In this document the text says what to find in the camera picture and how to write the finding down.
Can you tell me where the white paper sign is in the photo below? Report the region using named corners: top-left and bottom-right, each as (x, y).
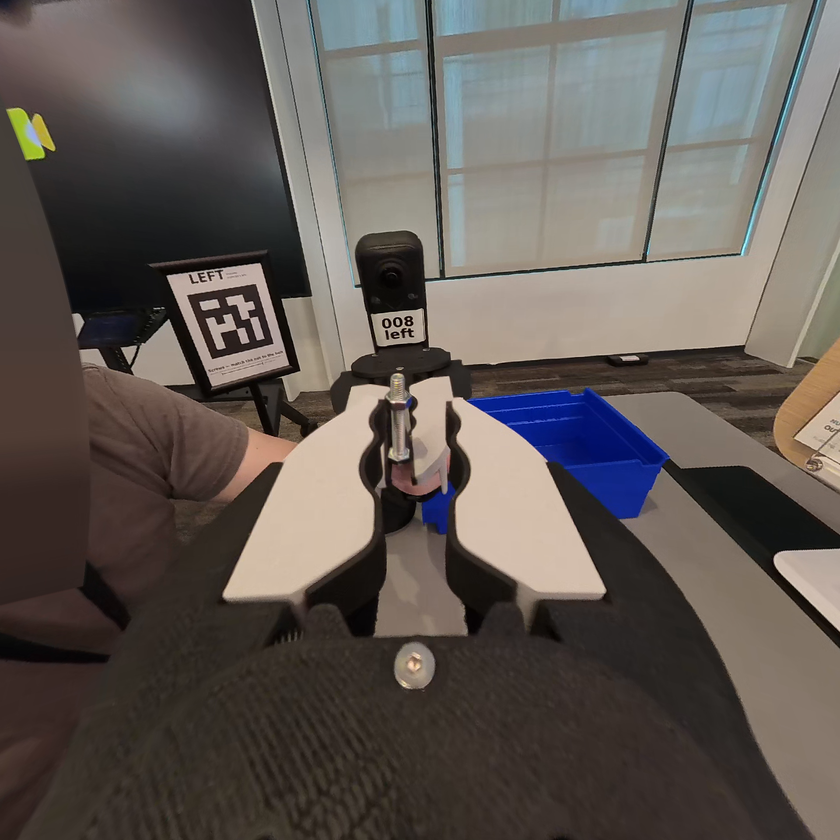
top-left (793, 399), bottom-right (840, 462)

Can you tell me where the person's left forearm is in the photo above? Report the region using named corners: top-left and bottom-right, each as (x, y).
top-left (172, 428), bottom-right (301, 505)

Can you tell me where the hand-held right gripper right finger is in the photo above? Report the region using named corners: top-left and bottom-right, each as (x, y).
top-left (445, 395), bottom-right (609, 637)

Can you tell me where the silver hex bolt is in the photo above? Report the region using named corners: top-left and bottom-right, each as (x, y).
top-left (387, 372), bottom-right (416, 463)

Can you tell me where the round wooden table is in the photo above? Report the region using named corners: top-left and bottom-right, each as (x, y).
top-left (773, 357), bottom-right (840, 494)

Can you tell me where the framed marker tag sign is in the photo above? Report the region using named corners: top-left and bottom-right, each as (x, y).
top-left (150, 251), bottom-right (301, 396)

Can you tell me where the blue plastic storage bin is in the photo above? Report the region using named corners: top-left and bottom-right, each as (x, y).
top-left (422, 388), bottom-right (670, 536)

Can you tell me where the large window with blind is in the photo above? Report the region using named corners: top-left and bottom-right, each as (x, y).
top-left (308, 0), bottom-right (821, 278)

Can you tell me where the person in brown shirt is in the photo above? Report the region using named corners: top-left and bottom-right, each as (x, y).
top-left (0, 363), bottom-right (252, 840)

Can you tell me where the black easel stand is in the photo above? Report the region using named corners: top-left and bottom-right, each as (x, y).
top-left (246, 379), bottom-right (312, 439)

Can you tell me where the white board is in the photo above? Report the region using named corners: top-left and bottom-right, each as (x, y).
top-left (774, 550), bottom-right (840, 632)

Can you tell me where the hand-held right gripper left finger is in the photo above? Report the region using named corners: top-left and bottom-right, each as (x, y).
top-left (220, 395), bottom-right (388, 639)

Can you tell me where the black strap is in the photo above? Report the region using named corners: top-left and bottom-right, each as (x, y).
top-left (0, 563), bottom-right (133, 664)

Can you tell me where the person's left hand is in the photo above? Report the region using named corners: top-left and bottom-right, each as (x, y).
top-left (392, 458), bottom-right (452, 496)

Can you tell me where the large black wall screen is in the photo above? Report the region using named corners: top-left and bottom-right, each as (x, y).
top-left (26, 0), bottom-right (313, 315)

